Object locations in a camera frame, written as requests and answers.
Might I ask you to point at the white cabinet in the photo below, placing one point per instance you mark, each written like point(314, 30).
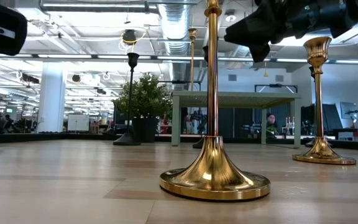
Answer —
point(78, 123)

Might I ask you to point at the short gold candlestick holder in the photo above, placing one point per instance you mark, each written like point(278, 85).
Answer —
point(320, 152)

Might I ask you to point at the tall gold candlestick holder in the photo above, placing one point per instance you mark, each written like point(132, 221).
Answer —
point(213, 174)

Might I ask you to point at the black partition panel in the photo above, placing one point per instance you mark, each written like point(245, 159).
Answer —
point(329, 119)

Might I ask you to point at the round ceiling light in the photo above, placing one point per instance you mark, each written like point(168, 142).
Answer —
point(230, 17)

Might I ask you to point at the green potted plant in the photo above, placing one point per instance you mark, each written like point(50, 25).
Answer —
point(145, 99)

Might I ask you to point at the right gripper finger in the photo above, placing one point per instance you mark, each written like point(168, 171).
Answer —
point(244, 38)
point(247, 25)

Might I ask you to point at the brass hanging pendant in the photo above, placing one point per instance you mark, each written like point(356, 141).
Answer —
point(265, 71)

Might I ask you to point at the white pillar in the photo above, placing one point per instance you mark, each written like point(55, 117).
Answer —
point(51, 99)

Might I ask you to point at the black ceiling camera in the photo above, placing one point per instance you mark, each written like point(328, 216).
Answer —
point(129, 36)

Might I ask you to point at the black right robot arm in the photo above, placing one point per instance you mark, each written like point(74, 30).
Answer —
point(353, 12)

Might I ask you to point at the gray desktop monitor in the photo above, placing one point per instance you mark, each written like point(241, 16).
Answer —
point(348, 110)

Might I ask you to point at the green mesh metal shelf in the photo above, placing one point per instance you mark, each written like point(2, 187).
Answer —
point(228, 94)

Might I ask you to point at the ribbed silver air duct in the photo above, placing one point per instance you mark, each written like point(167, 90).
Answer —
point(176, 25)

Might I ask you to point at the slim gold candlestick holder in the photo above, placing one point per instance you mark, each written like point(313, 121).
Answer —
point(192, 62)

